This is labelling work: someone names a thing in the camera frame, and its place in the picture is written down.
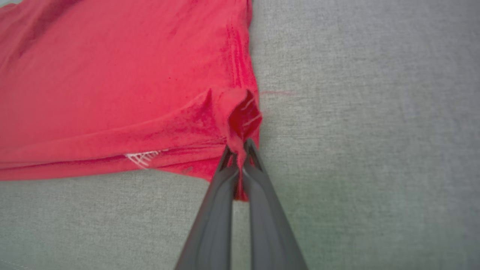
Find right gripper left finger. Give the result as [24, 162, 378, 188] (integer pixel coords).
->
[174, 145, 240, 270]

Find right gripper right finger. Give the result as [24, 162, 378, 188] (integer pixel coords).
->
[242, 138, 309, 270]

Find red basketball jersey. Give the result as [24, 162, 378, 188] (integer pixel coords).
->
[0, 0, 263, 202]

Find grey fabric sofa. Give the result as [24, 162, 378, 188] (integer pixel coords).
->
[0, 0, 480, 270]

